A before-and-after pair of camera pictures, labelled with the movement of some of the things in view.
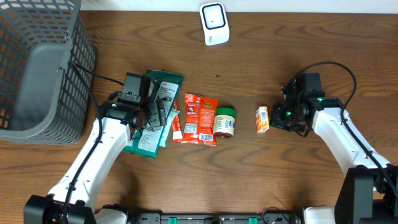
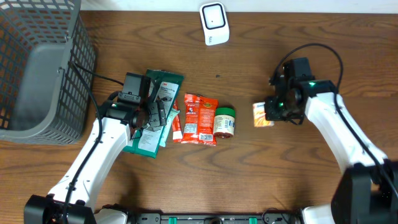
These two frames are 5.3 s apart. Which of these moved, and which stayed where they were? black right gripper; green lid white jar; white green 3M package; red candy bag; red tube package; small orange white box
Moved: small orange white box; black right gripper
Stayed: white green 3M package; red candy bag; green lid white jar; red tube package
